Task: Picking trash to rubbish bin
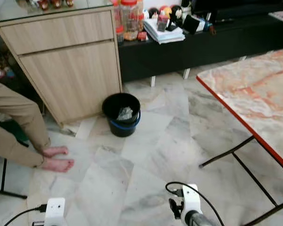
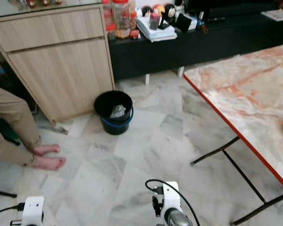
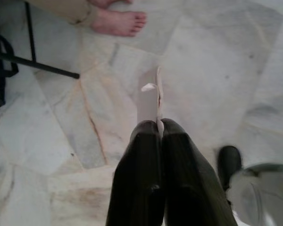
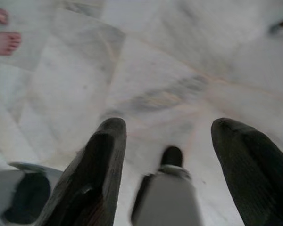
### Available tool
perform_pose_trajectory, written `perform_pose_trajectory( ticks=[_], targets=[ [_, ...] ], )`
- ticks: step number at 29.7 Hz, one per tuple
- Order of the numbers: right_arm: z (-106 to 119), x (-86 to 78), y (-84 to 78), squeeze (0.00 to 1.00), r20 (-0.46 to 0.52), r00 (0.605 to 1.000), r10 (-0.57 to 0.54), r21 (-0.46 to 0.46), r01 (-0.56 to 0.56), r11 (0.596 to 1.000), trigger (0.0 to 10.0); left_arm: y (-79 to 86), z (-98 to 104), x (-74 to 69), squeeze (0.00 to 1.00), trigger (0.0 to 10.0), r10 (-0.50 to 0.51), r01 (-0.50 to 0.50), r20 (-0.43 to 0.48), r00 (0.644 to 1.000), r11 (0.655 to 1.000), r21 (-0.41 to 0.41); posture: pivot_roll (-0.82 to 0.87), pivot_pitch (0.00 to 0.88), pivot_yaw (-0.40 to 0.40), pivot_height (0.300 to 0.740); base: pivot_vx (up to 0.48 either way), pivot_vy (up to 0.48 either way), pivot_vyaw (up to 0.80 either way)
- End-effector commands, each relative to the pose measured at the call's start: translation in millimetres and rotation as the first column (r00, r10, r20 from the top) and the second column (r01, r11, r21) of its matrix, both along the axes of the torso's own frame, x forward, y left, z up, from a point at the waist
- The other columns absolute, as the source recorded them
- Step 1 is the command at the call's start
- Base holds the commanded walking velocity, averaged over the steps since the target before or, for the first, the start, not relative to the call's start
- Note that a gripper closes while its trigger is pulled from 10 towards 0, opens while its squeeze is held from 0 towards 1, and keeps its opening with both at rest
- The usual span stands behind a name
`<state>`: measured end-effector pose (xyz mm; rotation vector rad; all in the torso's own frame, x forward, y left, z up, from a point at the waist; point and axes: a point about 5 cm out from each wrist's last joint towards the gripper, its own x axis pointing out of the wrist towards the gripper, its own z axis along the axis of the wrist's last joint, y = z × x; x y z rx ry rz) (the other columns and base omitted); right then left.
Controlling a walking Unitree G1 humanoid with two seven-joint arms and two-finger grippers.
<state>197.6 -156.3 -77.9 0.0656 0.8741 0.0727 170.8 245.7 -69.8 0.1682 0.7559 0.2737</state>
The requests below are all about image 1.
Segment black rubbish bin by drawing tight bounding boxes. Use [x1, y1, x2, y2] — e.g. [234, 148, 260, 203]
[102, 93, 142, 138]

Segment crumpled grey trash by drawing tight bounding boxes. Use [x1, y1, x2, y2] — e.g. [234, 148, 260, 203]
[117, 107, 134, 121]

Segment marble top folding table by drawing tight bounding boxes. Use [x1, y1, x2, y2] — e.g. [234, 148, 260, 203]
[196, 47, 283, 226]

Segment black low console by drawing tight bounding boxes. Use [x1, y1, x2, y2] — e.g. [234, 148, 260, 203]
[117, 9, 283, 84]

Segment light wooden cabinet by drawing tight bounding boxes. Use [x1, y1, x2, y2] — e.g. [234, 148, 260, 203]
[0, 7, 124, 128]

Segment stack of white papers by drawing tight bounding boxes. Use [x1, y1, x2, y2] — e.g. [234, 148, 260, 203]
[143, 18, 186, 45]

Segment black metal chair leg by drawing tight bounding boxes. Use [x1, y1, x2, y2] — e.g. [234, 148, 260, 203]
[0, 158, 28, 200]

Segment green cloth item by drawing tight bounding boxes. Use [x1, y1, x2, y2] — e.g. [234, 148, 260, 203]
[0, 119, 30, 145]

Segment person legs khaki trousers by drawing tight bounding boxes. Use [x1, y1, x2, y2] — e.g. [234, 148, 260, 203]
[0, 79, 75, 173]

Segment small red lid jar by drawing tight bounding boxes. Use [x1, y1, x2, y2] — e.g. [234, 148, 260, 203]
[114, 24, 125, 44]

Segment black square stand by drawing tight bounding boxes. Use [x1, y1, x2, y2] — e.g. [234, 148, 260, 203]
[183, 15, 200, 35]

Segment large red lid plastic jar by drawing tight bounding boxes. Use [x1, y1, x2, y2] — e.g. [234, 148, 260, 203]
[120, 0, 140, 41]

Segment black television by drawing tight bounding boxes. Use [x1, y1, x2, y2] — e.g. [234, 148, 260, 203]
[191, 0, 283, 15]

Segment flat printed book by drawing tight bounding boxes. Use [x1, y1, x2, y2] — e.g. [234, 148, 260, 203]
[268, 9, 283, 23]

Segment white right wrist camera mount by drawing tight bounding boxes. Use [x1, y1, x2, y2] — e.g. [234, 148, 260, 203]
[180, 184, 203, 226]

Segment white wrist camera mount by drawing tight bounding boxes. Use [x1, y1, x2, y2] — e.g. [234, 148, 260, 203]
[43, 197, 67, 226]
[180, 184, 203, 226]

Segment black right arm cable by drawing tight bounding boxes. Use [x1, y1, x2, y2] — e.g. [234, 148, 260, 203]
[165, 181, 225, 226]

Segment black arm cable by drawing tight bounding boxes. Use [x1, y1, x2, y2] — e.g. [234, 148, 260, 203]
[165, 181, 225, 226]
[3, 204, 48, 226]

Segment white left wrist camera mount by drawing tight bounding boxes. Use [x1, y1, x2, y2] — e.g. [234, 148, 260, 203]
[43, 197, 67, 226]

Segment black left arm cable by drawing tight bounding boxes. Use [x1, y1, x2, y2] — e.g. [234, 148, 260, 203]
[3, 204, 48, 226]

